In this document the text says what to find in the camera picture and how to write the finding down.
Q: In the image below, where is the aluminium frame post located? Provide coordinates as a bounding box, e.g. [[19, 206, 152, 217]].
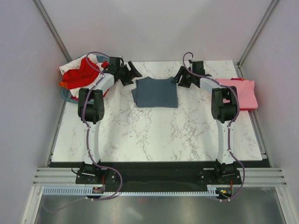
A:
[[236, 0, 280, 69], [32, 0, 72, 62]]

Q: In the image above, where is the white t shirt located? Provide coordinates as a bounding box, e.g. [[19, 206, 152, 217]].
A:
[[58, 53, 109, 98]]

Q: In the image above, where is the right aluminium frame post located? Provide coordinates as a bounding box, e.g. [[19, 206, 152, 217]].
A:
[[236, 0, 280, 69]]

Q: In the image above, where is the aluminium rail profile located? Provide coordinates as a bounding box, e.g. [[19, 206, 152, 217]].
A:
[[33, 168, 286, 187]]

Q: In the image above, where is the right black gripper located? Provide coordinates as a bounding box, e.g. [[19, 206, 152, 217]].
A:
[[171, 66, 195, 89]]

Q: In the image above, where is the white slotted cable duct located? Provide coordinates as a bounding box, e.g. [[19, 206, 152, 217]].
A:
[[43, 186, 232, 196]]

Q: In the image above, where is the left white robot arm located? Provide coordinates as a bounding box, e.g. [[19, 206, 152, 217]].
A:
[[78, 56, 142, 164]]

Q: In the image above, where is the teal laundry basket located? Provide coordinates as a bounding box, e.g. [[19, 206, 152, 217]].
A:
[[60, 55, 110, 105]]

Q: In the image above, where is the left aluminium frame post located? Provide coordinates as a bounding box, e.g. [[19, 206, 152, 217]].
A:
[[32, 0, 72, 62]]

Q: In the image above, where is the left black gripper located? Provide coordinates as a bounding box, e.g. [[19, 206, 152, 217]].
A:
[[117, 62, 142, 87]]

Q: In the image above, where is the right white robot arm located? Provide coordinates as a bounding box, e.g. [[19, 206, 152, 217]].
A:
[[173, 61, 240, 165]]

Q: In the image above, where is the grey-blue t shirt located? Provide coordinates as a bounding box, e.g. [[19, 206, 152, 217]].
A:
[[131, 77, 178, 108]]

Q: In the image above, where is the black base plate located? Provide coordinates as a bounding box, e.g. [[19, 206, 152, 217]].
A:
[[50, 161, 242, 192]]

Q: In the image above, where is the folded pink t shirt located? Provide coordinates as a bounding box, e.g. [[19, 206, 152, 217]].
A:
[[216, 78, 258, 111]]

